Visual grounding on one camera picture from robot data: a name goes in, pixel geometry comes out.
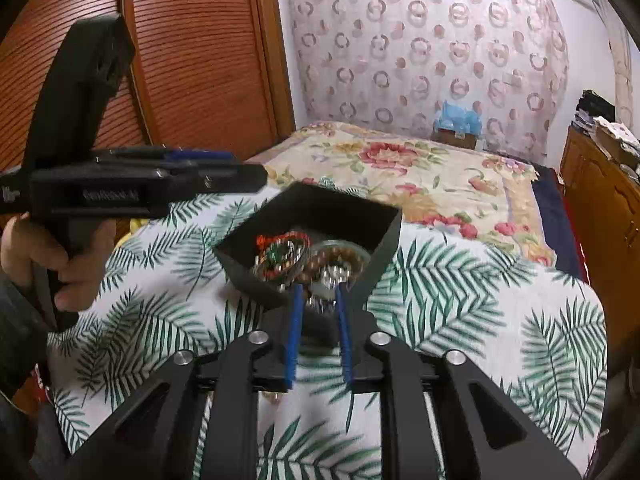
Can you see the wooden sideboard cabinet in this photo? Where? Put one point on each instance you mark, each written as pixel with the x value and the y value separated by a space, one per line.
pixel 604 207

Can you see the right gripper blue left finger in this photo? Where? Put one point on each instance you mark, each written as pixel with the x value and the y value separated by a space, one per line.
pixel 293 333

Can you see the pink circle pattern curtain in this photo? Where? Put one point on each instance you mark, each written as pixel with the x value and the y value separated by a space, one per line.
pixel 395 65

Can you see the person's left hand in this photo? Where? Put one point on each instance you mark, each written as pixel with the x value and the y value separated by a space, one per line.
pixel 25 245

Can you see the navy blue bed sheet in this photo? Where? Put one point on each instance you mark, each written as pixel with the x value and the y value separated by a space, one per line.
pixel 558 231

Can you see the palm leaf print cloth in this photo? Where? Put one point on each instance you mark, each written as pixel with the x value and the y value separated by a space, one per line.
pixel 467 363

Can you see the floral bed quilt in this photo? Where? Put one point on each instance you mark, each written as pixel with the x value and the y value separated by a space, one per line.
pixel 466 193

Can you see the stack of papers and clothes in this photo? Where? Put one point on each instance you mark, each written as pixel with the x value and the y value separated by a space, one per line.
pixel 594 117

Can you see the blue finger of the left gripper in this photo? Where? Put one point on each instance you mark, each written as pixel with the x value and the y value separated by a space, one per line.
pixel 160 155
pixel 193 178

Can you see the black jewelry box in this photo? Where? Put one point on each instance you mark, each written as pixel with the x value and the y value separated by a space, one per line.
pixel 325 216

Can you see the wooden louvered wardrobe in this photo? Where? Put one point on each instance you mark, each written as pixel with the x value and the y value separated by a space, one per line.
pixel 207 73

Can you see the blue wrapped cardboard box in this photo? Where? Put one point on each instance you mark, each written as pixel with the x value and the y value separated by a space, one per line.
pixel 456 126

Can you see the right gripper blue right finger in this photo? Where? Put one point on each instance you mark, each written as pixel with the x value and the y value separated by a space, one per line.
pixel 344 332

